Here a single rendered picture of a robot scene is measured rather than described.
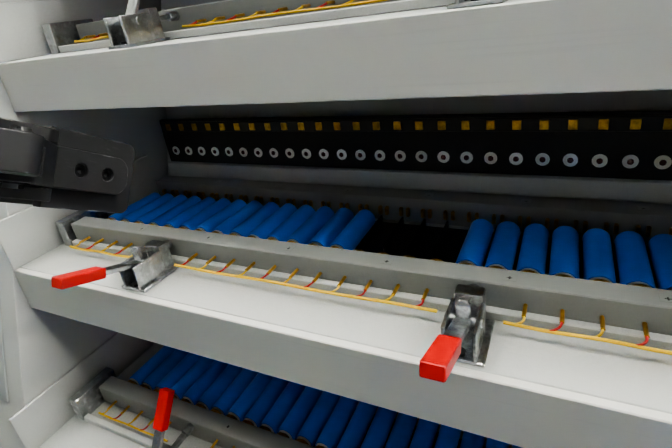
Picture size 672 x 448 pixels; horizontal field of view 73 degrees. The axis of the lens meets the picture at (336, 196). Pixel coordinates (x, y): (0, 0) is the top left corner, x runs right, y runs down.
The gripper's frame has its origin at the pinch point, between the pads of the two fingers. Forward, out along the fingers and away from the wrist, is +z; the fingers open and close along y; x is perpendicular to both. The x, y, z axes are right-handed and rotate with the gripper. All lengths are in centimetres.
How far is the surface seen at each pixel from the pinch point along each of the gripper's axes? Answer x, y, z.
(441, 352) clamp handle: 6.6, -15.6, 9.0
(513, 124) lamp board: -8.4, -16.5, 26.2
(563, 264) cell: 2.3, -20.7, 20.8
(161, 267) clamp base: 6.2, 10.1, 16.3
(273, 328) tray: 8.6, -3.2, 14.0
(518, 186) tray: -3.6, -17.0, 28.7
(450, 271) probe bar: 3.5, -14.0, 18.0
